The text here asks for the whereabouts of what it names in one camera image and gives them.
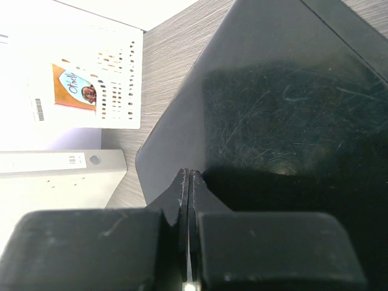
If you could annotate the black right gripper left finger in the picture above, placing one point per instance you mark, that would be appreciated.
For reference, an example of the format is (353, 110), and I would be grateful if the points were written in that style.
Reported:
(111, 249)

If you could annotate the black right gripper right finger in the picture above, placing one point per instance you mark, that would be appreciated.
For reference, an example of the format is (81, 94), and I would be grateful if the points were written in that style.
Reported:
(267, 250)

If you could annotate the black drawer organizer box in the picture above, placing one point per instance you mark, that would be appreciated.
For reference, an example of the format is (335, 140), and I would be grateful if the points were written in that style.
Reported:
(285, 109)

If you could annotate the Othello book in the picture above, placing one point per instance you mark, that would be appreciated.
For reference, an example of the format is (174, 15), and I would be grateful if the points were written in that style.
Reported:
(73, 91)

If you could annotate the white perforated file organizer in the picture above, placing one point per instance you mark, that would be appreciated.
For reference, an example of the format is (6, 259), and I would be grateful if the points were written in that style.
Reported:
(108, 54)

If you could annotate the grey ring binder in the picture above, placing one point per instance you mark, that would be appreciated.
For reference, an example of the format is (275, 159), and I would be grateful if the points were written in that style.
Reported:
(53, 180)

